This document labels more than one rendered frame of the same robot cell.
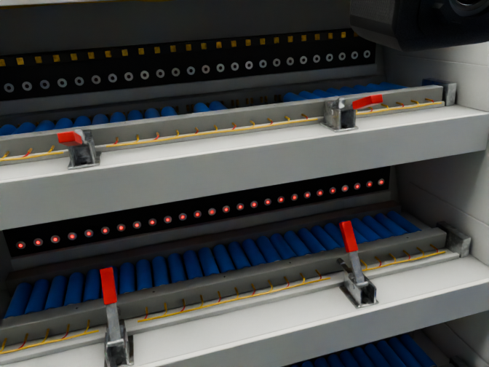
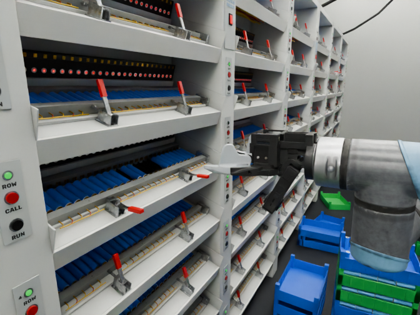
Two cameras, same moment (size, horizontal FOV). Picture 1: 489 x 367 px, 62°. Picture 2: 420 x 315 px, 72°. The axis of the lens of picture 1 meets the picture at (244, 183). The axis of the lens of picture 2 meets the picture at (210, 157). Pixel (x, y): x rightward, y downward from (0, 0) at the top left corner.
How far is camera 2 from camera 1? 54 cm
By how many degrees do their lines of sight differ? 47
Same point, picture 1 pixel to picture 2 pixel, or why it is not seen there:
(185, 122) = (139, 184)
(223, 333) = (153, 265)
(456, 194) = (204, 192)
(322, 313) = (179, 247)
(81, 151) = (110, 207)
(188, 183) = (150, 212)
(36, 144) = (89, 206)
